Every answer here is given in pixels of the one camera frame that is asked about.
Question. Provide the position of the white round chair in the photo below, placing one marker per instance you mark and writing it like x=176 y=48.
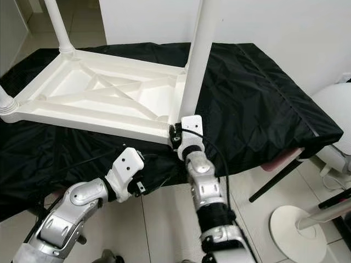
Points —
x=334 y=109

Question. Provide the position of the pink table edge piece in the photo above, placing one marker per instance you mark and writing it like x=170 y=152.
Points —
x=282 y=159

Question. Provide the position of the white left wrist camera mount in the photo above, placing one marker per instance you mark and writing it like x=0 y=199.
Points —
x=126 y=161

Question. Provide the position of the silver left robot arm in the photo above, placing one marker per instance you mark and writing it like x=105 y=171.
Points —
x=71 y=216

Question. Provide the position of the white round stand base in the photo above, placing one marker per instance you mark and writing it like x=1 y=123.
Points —
x=290 y=233

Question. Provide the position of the black cloth table cover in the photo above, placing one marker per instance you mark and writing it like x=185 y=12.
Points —
x=269 y=93

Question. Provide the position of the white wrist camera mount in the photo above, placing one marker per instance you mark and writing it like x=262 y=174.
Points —
x=126 y=161
x=193 y=125

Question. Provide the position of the white plastic table top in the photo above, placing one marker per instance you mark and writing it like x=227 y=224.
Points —
x=88 y=121

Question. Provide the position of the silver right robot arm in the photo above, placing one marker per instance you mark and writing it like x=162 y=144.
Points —
x=204 y=183

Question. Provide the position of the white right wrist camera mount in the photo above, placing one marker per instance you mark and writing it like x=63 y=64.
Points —
x=193 y=125

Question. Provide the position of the black metal table leg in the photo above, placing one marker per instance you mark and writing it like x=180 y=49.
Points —
x=274 y=181
x=80 y=238

